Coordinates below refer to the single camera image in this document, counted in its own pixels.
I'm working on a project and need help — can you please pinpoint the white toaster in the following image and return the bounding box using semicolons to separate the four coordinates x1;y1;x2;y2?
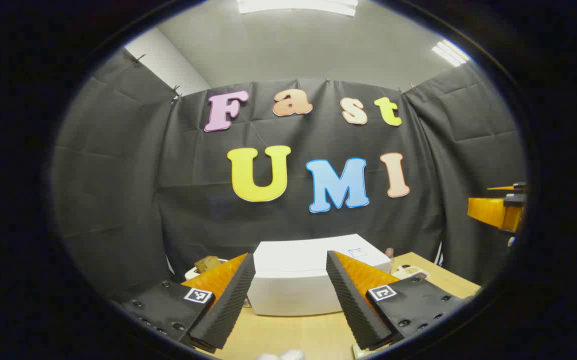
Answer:
184;259;229;281

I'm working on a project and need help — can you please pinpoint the ceiling light panel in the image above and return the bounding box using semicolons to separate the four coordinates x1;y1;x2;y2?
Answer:
431;39;470;67

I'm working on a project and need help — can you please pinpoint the white divided plate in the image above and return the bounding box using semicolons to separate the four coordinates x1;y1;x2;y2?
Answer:
392;265;429;281

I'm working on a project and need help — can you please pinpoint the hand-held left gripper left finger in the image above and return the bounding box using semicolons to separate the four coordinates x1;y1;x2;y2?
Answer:
121;252;257;353

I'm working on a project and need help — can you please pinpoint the brown bread slice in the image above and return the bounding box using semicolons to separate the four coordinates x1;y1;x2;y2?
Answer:
194;255;222;273

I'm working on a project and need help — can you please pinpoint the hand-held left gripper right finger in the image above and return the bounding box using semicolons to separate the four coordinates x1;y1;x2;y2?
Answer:
326;250;469;351

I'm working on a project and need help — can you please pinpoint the white microwave oven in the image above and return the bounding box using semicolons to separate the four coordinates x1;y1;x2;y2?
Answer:
246;233;393;317

